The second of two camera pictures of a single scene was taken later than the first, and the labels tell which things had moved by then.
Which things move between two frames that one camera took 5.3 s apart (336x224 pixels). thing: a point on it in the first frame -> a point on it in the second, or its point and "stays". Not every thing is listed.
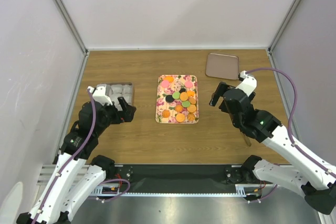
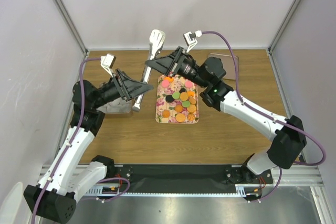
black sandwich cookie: [169, 98] stays
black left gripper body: [111, 115] -> [107, 93]
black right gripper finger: [223, 106] -> [178, 51]
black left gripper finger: [129, 114] -> [137, 89]
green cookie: [186, 103] stays
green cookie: [176, 95] stays
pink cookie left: [165, 84] stays
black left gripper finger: [124, 106] -> [126, 81]
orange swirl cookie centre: [179, 108] stays
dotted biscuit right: [191, 108] stays
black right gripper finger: [219, 92] -> [165, 64]
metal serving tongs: [247, 139] -> [156, 40]
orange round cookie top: [169, 78] stays
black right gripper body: [235, 120] -> [187, 70]
